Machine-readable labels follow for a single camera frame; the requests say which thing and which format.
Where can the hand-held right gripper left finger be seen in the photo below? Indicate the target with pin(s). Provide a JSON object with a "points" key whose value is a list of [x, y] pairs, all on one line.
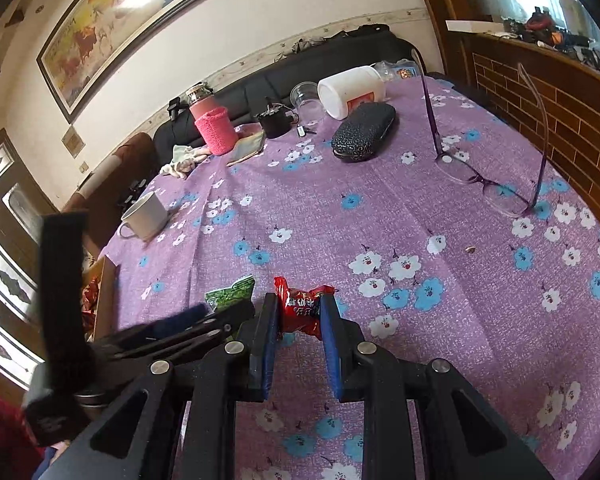
{"points": [[267, 345]]}

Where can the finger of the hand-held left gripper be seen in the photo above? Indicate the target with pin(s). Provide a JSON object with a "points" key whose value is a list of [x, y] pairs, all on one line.
{"points": [[180, 320], [190, 340]]}

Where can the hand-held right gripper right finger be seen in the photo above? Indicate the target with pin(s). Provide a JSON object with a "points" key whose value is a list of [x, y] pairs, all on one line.
{"points": [[332, 350]]}

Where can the pile of candies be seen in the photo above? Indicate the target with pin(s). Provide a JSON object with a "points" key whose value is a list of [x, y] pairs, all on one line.
{"points": [[90, 292]]}

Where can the cardboard tray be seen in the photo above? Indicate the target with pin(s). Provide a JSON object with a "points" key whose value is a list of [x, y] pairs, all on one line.
{"points": [[105, 300]]}

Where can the red candy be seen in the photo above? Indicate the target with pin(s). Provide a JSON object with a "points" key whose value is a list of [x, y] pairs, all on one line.
{"points": [[302, 310]]}

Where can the green square snack packet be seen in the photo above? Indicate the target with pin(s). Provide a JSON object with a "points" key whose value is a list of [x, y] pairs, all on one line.
{"points": [[230, 295]]}

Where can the wooden glass-panel door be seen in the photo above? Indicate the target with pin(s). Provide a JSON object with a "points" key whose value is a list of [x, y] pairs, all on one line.
{"points": [[10, 240]]}

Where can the white mug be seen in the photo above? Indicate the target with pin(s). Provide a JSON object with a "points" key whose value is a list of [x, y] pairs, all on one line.
{"points": [[145, 217]]}

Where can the dark metal gadget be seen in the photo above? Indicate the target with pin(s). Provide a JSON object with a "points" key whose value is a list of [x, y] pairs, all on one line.
{"points": [[132, 191]]}

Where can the brown armchair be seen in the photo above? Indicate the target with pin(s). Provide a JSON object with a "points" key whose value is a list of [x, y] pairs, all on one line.
{"points": [[135, 160]]}

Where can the white crumpled rag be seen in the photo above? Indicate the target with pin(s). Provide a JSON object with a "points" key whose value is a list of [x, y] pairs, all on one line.
{"points": [[180, 160]]}

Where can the pink thermos with knitted sleeve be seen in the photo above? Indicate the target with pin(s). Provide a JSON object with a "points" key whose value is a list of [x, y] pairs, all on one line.
{"points": [[215, 132]]}

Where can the small black device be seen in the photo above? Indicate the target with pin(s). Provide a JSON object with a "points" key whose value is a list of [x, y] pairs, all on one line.
{"points": [[175, 108]]}

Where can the small black pot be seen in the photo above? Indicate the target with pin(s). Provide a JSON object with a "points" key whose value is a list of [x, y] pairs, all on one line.
{"points": [[275, 125]]}

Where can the purple-framed eyeglasses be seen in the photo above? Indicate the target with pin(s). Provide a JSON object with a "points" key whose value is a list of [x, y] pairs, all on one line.
{"points": [[457, 170]]}

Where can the black patterned glasses case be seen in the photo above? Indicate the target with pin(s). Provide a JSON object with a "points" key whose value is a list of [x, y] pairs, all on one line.
{"points": [[362, 132]]}

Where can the clear plastic cup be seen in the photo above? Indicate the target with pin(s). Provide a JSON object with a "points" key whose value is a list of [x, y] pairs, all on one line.
{"points": [[305, 100]]}

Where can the white plastic jar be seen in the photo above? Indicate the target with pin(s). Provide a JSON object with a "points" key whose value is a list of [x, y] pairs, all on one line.
{"points": [[352, 90]]}

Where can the black leather sofa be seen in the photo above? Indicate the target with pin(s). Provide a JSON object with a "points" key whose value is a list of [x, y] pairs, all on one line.
{"points": [[280, 75]]}

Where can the framed horse painting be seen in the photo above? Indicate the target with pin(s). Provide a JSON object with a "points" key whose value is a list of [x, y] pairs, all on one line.
{"points": [[120, 25]]}

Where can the clear bottle colourful label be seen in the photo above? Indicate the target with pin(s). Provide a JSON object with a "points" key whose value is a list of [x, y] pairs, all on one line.
{"points": [[395, 70]]}

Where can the grey crumpled garment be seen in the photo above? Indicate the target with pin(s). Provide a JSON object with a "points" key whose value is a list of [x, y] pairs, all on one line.
{"points": [[305, 46]]}

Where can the black flat bag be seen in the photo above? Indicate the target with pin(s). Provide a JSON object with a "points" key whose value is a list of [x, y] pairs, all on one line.
{"points": [[370, 30]]}

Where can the wooden brick-pattern ledge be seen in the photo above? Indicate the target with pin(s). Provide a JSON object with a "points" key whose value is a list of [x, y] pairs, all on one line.
{"points": [[555, 110]]}

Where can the white flat box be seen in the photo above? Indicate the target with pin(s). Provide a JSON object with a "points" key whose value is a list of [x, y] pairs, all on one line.
{"points": [[475, 26]]}

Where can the cluttered tool pile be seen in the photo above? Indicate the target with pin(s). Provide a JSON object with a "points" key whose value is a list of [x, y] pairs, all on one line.
{"points": [[545, 25]]}

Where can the wall socket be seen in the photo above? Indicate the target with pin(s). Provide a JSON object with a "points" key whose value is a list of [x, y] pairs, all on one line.
{"points": [[83, 166]]}

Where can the small gold wall plaque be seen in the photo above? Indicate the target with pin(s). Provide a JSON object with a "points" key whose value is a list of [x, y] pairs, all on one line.
{"points": [[73, 141]]}

